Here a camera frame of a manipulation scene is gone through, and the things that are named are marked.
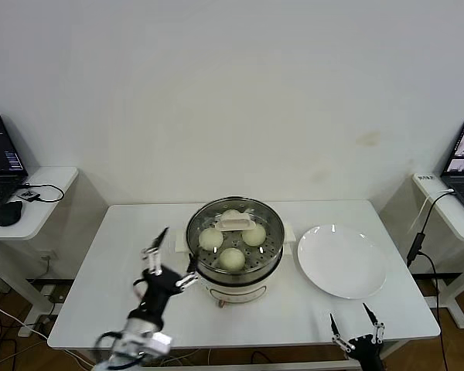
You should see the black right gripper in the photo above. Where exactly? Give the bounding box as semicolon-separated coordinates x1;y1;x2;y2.
328;303;387;371

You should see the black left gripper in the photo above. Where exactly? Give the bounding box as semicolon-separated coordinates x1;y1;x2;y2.
133;226;201;322

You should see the glass lid with cream handle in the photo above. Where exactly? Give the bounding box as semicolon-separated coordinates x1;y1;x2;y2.
187;197;285;267

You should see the stainless steel steamer basket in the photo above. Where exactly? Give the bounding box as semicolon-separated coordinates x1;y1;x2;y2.
185;196;285;281

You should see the white round plate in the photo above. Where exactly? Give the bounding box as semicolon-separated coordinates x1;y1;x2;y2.
296;223;387;299

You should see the white work table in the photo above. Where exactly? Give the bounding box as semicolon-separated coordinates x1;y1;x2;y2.
47;199;442;371

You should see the white floor power strip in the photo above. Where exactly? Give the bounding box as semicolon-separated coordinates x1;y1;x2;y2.
41;284;67;311

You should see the white side desk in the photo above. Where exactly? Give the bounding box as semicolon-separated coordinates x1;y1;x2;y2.
411;172;464;329
0;165;80;337

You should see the black computer mouse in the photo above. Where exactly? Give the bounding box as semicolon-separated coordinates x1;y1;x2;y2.
0;199;24;227

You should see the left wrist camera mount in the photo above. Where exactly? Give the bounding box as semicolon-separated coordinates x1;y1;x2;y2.
119;330;174;355

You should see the tangled thin white cable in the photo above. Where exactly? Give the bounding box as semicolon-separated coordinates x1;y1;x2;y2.
169;349;206;366

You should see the black cable with adapter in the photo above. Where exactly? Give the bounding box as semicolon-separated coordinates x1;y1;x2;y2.
406;189;456;371

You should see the black hub cable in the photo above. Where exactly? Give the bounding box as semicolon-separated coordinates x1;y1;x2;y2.
21;181;65;204

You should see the white laptop cable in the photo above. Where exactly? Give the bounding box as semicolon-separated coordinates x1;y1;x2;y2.
409;188;453;233

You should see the black floor cable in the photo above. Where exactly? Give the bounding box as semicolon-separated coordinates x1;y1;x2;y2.
0;308;24;371

